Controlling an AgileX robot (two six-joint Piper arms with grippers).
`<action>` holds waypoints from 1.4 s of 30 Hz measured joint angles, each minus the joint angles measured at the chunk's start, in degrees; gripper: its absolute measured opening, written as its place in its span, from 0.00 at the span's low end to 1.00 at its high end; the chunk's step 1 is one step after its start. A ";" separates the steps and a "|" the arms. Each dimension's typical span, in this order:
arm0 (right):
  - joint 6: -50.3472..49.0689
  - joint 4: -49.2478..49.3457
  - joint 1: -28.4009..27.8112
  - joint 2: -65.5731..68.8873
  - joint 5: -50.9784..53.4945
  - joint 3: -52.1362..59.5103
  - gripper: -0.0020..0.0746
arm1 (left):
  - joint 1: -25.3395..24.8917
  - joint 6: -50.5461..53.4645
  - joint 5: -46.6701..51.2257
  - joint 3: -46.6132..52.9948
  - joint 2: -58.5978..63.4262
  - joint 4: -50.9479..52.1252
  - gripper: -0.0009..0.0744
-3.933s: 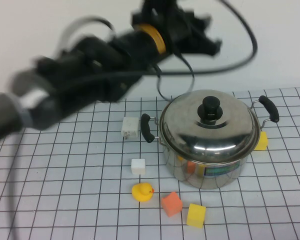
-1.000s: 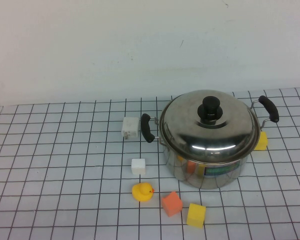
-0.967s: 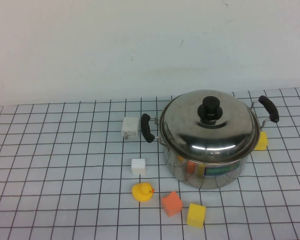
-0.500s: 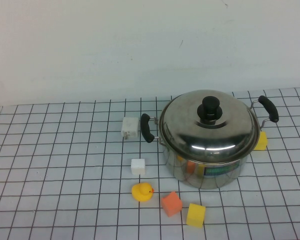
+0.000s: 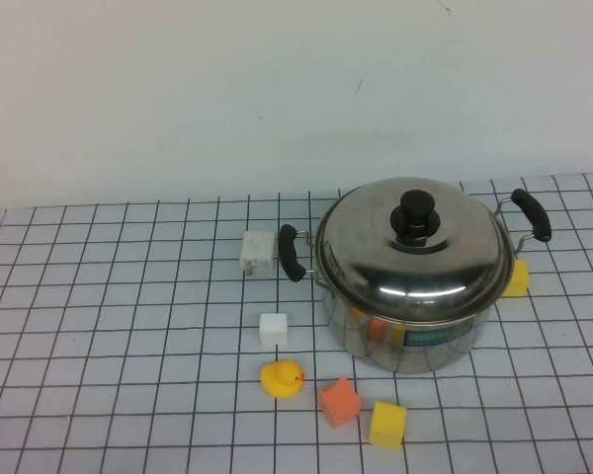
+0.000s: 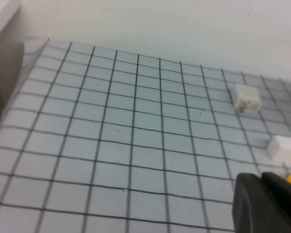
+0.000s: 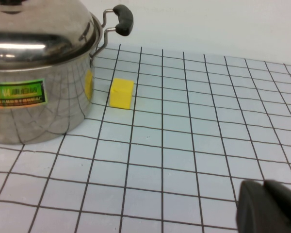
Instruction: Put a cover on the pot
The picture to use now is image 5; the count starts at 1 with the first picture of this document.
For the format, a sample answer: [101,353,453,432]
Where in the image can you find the white power adapter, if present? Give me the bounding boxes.
[239,230,279,277]

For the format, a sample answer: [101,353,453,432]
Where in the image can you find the yellow rubber duck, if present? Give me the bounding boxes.
[259,360,306,399]

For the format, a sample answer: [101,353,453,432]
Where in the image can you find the yellow foam cube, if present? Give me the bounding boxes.
[368,401,408,451]
[502,260,532,298]

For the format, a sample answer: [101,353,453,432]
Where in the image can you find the steel lid with black knob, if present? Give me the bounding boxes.
[314,176,517,321]

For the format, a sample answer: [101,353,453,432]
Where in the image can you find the orange foam cube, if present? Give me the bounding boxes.
[318,377,363,430]

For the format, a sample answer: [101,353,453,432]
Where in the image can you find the white foam cube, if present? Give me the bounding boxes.
[258,312,290,347]

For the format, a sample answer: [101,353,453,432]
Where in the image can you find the stainless steel pot black handles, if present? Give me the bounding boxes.
[278,189,553,375]

